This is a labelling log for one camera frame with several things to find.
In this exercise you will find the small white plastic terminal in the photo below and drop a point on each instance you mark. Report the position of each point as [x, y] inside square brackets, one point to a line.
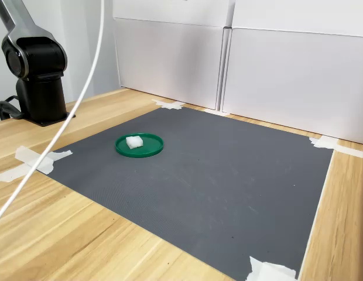
[134, 142]

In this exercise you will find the white tape strip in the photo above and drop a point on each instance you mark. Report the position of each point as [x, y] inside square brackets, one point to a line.
[63, 154]
[169, 104]
[328, 143]
[26, 153]
[269, 270]
[215, 112]

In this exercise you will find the round green lid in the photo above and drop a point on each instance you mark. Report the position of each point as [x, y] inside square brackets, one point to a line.
[149, 147]

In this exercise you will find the white partition panel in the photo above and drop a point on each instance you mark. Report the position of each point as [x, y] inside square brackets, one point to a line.
[169, 58]
[301, 73]

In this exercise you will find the dark grey mat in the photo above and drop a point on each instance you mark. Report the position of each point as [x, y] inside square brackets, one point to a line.
[228, 190]

